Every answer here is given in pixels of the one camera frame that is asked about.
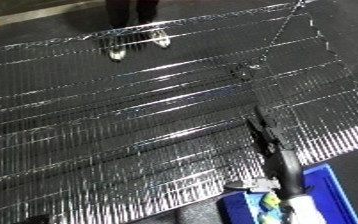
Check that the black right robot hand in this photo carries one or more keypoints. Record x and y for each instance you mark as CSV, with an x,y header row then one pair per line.
x,y
285,166

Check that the pale right robot arm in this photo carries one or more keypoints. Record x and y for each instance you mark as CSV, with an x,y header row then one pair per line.
x,y
304,211

